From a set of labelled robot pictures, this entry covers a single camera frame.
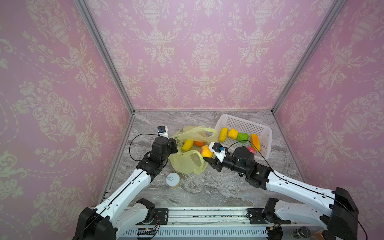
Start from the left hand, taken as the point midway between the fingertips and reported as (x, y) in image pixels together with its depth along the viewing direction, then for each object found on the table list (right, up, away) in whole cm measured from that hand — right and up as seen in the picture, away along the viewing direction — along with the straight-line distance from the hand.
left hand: (174, 139), depth 80 cm
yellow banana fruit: (+30, +1, +21) cm, 37 cm away
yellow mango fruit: (+6, -6, +17) cm, 19 cm away
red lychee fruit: (+46, -8, +12) cm, 48 cm away
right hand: (+17, -5, -10) cm, 20 cm away
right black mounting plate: (+41, -38, -7) cm, 56 cm away
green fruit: (+42, -1, +17) cm, 45 cm away
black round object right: (+67, -39, -18) cm, 79 cm away
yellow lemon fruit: (+36, +2, +20) cm, 41 cm away
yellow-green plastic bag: (+9, -11, -6) cm, 15 cm away
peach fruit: (+16, -4, -15) cm, 22 cm away
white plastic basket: (+57, +2, +19) cm, 60 cm away
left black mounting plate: (-6, -38, -6) cm, 39 cm away
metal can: (+56, -37, -18) cm, 70 cm away
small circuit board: (-13, -44, -7) cm, 47 cm away
